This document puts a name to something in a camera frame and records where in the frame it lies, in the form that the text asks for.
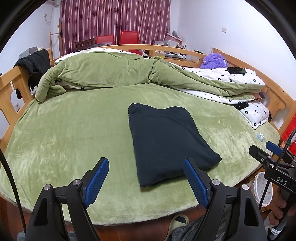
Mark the red chair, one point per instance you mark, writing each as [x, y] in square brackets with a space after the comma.
[105, 39]
[129, 38]

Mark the green quilt with floral lining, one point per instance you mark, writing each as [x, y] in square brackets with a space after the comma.
[111, 69]

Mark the person's grey patterned pants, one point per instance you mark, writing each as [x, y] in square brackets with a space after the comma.
[208, 229]

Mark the grey box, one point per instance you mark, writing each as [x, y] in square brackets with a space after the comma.
[29, 52]

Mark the red box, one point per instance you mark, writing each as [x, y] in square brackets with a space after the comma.
[290, 132]

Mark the dark wooden chair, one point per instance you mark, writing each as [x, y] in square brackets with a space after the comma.
[84, 44]

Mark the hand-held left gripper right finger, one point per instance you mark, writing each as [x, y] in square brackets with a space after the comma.
[196, 183]

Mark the small silver round object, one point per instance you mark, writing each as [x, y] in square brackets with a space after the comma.
[261, 136]

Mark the purple plush toy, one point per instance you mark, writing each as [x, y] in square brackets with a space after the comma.
[214, 60]

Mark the black sweatshirt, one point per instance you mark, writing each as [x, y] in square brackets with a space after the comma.
[166, 139]

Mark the wooden coat rack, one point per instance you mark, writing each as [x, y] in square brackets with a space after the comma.
[51, 44]

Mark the green plush bed sheet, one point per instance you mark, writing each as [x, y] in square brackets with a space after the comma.
[69, 139]

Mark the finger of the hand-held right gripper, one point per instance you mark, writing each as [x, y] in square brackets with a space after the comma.
[274, 148]
[261, 156]

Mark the maroon striped curtain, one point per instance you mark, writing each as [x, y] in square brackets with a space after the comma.
[111, 18]

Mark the black jacket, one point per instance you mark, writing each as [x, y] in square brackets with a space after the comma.
[34, 62]

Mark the person's right hand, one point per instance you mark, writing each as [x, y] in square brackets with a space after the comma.
[278, 206]

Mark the wooden bed frame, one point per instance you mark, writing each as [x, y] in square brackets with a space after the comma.
[277, 97]

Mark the white air conditioner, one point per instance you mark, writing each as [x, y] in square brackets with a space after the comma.
[53, 2]

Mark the white patterned basket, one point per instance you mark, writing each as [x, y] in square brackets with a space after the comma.
[260, 187]

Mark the white floral pillow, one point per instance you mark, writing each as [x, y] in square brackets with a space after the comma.
[254, 113]

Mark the white wall socket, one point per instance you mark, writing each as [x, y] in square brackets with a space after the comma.
[17, 107]

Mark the green slipper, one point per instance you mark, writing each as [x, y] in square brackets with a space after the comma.
[179, 221]

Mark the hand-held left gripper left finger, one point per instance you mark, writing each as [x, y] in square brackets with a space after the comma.
[97, 183]

